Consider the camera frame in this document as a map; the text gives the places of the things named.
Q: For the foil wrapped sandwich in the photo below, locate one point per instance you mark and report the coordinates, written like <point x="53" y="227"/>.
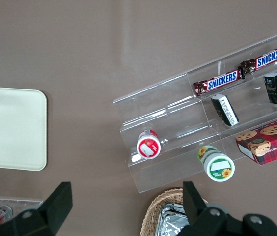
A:
<point x="170" y="221"/>

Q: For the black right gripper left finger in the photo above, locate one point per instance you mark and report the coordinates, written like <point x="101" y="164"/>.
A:
<point x="42" y="218"/>

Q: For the red label drink can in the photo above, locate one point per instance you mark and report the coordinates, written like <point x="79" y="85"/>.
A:
<point x="4" y="211"/>

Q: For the small black white box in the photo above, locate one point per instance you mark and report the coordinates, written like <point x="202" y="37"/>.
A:
<point x="224" y="110"/>

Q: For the Snickers chocolate bar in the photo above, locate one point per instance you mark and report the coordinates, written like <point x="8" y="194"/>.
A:
<point x="268" y="58"/>
<point x="220" y="81"/>

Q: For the cream rectangular tray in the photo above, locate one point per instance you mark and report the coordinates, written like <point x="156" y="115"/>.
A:
<point x="10" y="127"/>

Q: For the red tartan cookie box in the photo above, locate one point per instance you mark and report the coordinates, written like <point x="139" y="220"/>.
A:
<point x="271" y="142"/>

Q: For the woven wicker basket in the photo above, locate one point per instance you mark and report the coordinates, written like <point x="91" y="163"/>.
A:
<point x="150" y="214"/>

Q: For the clear acrylic tiered display stand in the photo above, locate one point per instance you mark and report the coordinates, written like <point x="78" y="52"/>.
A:
<point x="177" y="118"/>

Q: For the red lid white cup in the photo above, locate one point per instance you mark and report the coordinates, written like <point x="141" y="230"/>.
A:
<point x="148" y="147"/>

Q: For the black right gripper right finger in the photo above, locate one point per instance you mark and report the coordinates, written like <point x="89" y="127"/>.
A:
<point x="212" y="221"/>

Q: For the clear acrylic can rack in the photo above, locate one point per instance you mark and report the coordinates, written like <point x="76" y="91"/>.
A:
<point x="18" y="202"/>

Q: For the green sunflower lid cup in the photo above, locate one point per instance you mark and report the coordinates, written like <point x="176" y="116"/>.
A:
<point x="219" y="168"/>

